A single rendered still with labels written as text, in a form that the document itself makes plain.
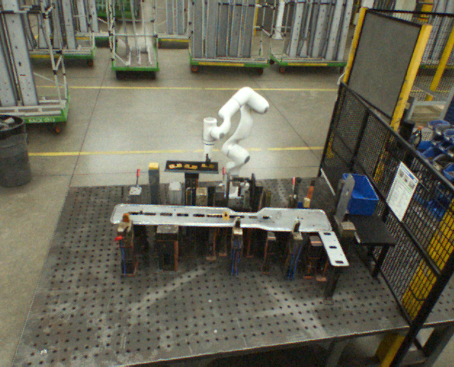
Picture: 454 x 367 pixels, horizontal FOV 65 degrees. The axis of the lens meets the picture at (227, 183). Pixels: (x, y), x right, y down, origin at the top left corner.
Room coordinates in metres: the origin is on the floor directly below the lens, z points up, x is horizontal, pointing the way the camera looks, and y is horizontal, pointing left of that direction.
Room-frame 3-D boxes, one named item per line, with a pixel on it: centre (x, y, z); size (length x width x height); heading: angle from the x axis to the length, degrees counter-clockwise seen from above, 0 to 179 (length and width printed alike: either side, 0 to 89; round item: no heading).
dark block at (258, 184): (2.03, -0.22, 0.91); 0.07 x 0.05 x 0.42; 5
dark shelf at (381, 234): (2.08, -0.89, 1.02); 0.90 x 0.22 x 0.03; 5
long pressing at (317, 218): (1.79, 0.01, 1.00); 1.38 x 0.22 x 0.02; 95
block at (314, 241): (1.66, -0.57, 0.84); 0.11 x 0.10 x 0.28; 5
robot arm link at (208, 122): (2.13, 0.14, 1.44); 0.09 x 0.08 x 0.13; 48
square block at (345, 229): (1.74, -0.76, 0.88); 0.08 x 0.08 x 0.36; 5
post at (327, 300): (1.48, -0.66, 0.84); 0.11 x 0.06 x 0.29; 5
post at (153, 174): (2.09, 0.51, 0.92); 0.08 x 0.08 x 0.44; 5
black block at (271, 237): (1.65, -0.30, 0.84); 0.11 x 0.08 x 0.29; 5
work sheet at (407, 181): (1.79, -1.03, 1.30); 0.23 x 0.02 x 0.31; 5
